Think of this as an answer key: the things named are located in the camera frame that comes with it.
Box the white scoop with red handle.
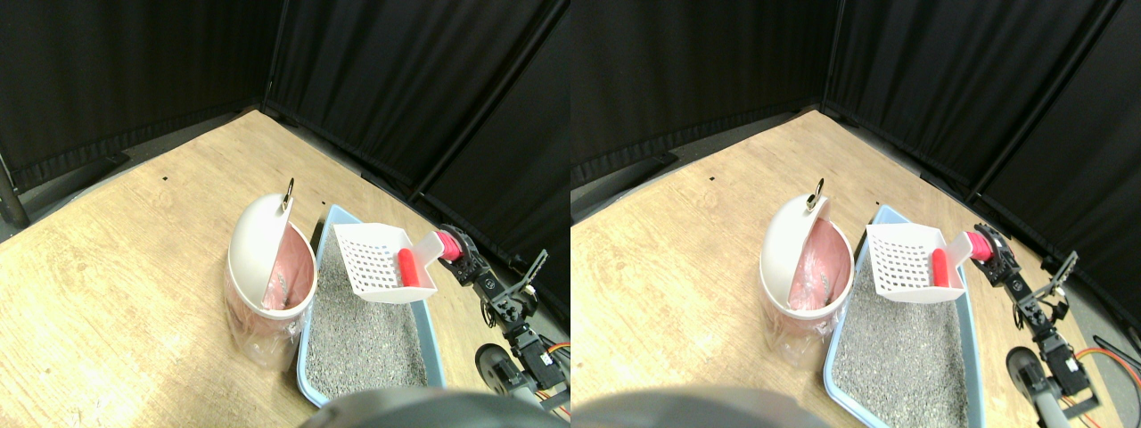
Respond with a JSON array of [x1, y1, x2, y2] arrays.
[[864, 222, 1000, 305], [332, 222, 470, 305]]

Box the blue litter tray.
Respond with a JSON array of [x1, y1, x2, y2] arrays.
[[295, 203, 447, 410], [824, 203, 987, 428]]

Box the black curtain stand pole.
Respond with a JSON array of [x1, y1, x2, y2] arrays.
[[261, 0, 289, 110], [965, 0, 1121, 203], [818, 0, 844, 110], [410, 0, 560, 203]]

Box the white bin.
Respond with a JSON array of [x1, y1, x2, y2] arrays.
[[759, 177, 853, 367], [222, 177, 319, 372]]

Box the grey curtain stand pole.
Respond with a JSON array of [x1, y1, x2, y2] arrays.
[[0, 150, 29, 229]]

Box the black bracket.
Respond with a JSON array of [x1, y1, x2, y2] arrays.
[[488, 249, 550, 309], [1024, 251, 1080, 309]]

